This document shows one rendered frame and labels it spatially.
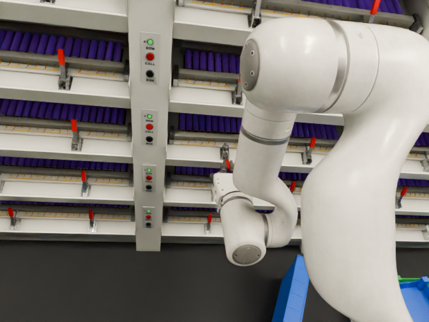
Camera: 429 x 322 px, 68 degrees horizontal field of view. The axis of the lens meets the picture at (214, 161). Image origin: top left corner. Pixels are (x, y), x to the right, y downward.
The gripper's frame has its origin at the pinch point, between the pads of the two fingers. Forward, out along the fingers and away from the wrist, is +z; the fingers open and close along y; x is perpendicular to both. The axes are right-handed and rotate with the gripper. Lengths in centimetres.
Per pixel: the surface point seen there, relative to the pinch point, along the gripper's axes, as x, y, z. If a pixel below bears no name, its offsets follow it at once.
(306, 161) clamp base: 0.5, 25.6, 5.2
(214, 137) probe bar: 4.0, -3.4, 10.5
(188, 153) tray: -0.5, -11.3, 7.5
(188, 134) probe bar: 4.1, -11.5, 10.7
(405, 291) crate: -48, 77, -7
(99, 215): -38, -41, 18
